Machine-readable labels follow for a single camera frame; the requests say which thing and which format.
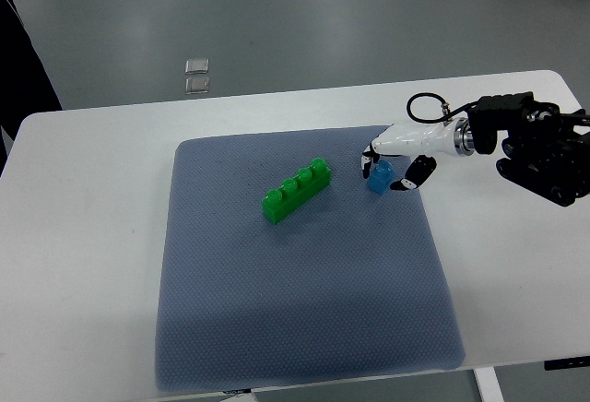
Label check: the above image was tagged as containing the person in black clothing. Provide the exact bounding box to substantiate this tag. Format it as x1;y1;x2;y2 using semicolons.
0;0;64;175

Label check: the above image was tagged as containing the upper metal floor plate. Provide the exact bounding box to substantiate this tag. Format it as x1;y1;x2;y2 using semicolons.
184;57;209;75

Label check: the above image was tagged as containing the blue toy block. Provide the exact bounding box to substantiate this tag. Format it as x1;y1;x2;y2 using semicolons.
367;160;395;195

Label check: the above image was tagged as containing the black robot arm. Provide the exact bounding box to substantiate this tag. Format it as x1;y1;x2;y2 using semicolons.
466;92;589;207

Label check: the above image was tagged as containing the blue-grey mesh mat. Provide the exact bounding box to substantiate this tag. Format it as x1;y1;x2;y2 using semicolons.
155;126;465;393

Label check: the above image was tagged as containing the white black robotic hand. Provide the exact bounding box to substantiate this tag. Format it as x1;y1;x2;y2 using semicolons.
360;118;475;191

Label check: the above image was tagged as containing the black table control panel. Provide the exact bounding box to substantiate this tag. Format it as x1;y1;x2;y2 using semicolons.
544;356;590;371

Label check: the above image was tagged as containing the white table leg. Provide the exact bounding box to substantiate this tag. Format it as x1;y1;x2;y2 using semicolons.
473;367;504;402

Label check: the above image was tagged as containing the green four-stud toy block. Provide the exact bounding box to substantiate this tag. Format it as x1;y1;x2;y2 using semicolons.
262;158;332;224

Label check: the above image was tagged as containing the black cable loop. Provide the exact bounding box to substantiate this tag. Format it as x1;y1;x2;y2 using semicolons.
406;92;472;124

